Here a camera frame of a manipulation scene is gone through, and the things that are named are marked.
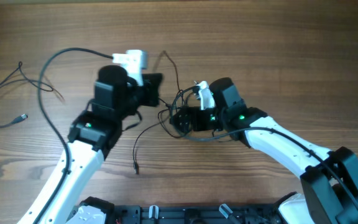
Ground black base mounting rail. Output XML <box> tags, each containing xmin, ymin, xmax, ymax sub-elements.
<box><xmin>70</xmin><ymin>203</ymin><xmax>291</xmax><ymax>224</ymax></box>

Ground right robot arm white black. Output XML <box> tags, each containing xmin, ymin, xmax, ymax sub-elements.
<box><xmin>170</xmin><ymin>78</ymin><xmax>358</xmax><ymax>223</ymax></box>

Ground black cable bundle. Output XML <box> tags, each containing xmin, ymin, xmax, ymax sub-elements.
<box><xmin>152</xmin><ymin>50</ymin><xmax>198</xmax><ymax>139</ymax></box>

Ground black USB cable long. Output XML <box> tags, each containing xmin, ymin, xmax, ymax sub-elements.
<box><xmin>132</xmin><ymin>123</ymin><xmax>170</xmax><ymax>175</ymax></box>

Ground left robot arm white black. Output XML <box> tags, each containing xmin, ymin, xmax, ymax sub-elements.
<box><xmin>19</xmin><ymin>65</ymin><xmax>163</xmax><ymax>223</ymax></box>

